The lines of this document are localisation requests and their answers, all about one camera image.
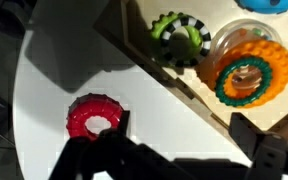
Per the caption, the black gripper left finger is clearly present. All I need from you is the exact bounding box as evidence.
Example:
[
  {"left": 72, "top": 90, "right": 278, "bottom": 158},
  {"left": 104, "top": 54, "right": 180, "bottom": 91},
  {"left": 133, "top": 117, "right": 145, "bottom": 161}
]
[{"left": 116, "top": 109, "right": 132, "bottom": 135}]

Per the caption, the orange bumpy toy ring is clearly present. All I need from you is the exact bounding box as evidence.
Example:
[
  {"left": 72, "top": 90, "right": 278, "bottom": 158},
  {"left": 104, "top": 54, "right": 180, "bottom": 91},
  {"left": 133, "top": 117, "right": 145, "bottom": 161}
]
[{"left": 206, "top": 39, "right": 288, "bottom": 109}]

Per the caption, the wooden slatted tray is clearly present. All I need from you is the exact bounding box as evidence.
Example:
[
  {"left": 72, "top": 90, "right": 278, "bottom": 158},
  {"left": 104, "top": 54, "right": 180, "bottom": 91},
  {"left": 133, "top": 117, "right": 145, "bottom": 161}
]
[{"left": 93, "top": 0, "right": 288, "bottom": 158}]

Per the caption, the light green bumpy ring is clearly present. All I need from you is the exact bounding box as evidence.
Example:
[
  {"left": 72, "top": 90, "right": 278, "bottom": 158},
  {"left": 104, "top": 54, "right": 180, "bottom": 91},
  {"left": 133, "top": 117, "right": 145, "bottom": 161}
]
[{"left": 150, "top": 11, "right": 205, "bottom": 63}]

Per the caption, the black white striped ring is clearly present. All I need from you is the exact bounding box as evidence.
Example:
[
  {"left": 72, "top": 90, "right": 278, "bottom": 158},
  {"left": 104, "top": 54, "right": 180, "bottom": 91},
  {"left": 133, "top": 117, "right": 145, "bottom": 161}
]
[{"left": 159, "top": 16, "right": 213, "bottom": 67}]

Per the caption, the blue toy ring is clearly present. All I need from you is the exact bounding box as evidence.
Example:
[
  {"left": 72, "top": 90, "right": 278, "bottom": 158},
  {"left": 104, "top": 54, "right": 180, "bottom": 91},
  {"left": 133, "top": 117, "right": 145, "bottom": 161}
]
[{"left": 233, "top": 0, "right": 288, "bottom": 15}]

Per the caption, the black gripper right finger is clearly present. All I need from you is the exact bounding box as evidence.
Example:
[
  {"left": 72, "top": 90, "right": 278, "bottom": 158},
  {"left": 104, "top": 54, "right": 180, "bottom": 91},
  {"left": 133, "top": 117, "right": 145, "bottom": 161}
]
[{"left": 228, "top": 112, "right": 269, "bottom": 162}]

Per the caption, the clear plastic dome toy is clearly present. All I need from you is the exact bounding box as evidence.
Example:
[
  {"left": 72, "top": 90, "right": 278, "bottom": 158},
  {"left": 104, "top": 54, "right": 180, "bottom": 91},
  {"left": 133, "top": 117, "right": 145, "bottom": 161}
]
[{"left": 211, "top": 18, "right": 284, "bottom": 92}]

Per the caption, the dark green toothed ring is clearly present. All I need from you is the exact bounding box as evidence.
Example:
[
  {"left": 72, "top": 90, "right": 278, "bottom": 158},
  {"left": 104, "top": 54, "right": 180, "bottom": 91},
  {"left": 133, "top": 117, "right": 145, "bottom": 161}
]
[{"left": 214, "top": 56, "right": 274, "bottom": 108}]

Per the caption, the red bumpy toy ring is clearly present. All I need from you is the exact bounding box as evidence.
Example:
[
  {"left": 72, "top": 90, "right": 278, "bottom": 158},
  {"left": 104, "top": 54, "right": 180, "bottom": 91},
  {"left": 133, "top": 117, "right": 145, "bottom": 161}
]
[{"left": 66, "top": 92, "right": 125, "bottom": 143}]

